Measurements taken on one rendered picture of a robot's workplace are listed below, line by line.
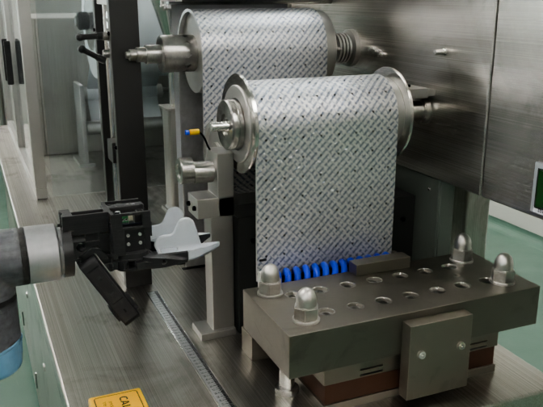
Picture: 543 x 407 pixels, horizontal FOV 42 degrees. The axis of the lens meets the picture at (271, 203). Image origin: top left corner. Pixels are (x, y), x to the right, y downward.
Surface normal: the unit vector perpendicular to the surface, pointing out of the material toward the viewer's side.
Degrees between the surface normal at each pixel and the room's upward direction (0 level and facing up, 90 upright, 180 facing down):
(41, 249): 60
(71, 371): 0
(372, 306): 0
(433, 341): 90
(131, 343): 0
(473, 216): 90
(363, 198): 90
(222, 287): 90
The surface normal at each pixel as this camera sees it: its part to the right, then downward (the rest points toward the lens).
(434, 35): -0.92, 0.11
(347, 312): 0.00, -0.96
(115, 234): 0.40, 0.24
